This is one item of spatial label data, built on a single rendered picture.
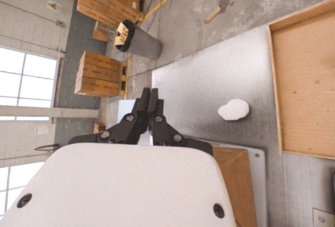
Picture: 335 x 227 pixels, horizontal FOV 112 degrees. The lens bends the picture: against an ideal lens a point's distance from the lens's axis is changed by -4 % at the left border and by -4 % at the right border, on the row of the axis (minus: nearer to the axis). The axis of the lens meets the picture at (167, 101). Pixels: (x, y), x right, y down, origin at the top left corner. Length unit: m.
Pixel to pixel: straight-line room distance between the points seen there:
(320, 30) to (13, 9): 5.90
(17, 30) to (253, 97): 5.61
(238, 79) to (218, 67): 0.08
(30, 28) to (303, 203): 5.79
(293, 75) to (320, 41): 0.08
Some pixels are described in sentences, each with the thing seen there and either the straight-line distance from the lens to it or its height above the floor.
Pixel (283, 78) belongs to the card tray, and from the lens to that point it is 0.39.
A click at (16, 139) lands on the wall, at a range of 5.34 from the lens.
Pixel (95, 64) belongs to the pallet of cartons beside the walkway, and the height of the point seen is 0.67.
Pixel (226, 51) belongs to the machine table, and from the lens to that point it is 0.46.
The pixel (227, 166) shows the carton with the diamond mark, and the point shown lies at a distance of 0.26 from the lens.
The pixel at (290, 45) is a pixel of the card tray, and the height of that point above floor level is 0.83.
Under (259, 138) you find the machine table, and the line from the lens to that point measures 0.40.
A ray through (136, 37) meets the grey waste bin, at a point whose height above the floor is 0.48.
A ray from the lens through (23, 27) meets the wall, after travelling 5.64.
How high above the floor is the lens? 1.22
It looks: 43 degrees down
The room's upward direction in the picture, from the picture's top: 82 degrees counter-clockwise
